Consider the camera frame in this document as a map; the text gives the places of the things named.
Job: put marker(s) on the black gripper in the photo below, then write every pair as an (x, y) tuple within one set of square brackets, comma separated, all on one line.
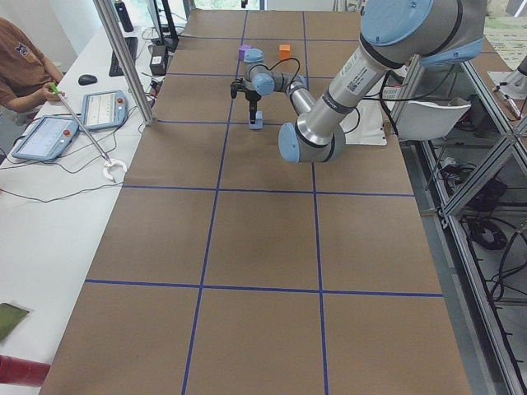
[(250, 95)]

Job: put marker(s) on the light blue foam block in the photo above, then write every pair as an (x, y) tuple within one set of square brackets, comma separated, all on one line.
[(258, 121)]

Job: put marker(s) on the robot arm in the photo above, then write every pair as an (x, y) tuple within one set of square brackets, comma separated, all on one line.
[(440, 32)]

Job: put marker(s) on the purple foam block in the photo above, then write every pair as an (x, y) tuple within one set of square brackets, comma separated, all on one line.
[(242, 51)]

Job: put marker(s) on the orange foam block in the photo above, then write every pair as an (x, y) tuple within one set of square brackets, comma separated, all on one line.
[(284, 51)]

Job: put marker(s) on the black power box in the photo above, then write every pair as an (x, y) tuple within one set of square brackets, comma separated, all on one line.
[(159, 60)]

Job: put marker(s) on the far teach pendant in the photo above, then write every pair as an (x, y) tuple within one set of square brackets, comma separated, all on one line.
[(103, 110)]

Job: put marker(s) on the teach pendant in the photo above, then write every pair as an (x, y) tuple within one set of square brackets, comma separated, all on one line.
[(103, 110), (47, 139)]

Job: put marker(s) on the reacher grabber tool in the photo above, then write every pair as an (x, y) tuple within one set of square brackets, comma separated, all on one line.
[(109, 162)]

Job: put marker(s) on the white chair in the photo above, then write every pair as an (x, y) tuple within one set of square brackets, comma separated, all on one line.
[(423, 121)]

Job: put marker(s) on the black computer mouse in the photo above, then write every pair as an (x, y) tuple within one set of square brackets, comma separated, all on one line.
[(87, 79)]

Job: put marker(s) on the near teach pendant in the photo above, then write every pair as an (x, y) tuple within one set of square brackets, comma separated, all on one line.
[(47, 139)]

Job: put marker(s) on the person in brown shirt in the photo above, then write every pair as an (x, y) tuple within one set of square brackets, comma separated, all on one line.
[(26, 73)]

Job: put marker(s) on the red bottle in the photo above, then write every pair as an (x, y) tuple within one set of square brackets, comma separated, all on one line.
[(23, 372)]

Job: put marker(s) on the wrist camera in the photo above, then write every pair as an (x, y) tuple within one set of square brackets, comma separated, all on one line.
[(238, 85)]

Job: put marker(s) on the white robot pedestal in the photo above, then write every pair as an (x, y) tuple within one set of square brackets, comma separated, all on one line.
[(365, 125)]

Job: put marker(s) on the aluminium frame post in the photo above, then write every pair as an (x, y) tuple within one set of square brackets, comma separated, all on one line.
[(126, 62)]

